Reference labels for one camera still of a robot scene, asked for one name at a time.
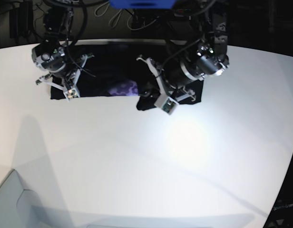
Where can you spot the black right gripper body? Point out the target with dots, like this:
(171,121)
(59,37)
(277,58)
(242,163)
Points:
(67,76)

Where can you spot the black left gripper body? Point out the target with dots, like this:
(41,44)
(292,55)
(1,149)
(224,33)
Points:
(182,74)

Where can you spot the black t-shirt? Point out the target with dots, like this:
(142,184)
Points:
(114,71)

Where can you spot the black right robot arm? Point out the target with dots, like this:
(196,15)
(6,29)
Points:
(53,52)

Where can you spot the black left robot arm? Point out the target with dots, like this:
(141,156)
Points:
(205,52)

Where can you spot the blue box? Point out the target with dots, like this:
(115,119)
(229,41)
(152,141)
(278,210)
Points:
(142,4)

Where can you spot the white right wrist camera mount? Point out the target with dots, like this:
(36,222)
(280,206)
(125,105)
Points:
(56,63)

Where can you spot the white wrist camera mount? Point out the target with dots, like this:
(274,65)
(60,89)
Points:
(56,63)
(170,96)

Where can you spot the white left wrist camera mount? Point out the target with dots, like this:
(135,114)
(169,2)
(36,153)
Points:
(170,96)

